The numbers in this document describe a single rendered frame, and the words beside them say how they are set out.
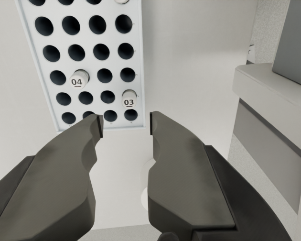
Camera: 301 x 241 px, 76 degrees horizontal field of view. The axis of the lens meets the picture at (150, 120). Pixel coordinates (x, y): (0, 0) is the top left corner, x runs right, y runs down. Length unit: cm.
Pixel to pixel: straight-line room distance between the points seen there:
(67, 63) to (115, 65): 4
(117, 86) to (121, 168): 13
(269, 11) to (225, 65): 92
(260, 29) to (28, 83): 103
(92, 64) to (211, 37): 11
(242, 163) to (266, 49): 76
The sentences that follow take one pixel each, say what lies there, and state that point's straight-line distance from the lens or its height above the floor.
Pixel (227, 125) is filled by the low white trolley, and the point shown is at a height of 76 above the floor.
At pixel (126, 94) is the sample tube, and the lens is 16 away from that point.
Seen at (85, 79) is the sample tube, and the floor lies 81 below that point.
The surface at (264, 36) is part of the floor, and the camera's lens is 114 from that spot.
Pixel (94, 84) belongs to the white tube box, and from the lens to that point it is 17.
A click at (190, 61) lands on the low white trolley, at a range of 21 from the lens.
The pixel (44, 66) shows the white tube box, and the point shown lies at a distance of 18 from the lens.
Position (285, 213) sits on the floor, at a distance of 221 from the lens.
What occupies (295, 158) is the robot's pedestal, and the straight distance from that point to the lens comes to 54.
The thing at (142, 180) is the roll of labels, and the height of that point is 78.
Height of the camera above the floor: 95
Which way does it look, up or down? 59 degrees down
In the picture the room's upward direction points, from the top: 172 degrees clockwise
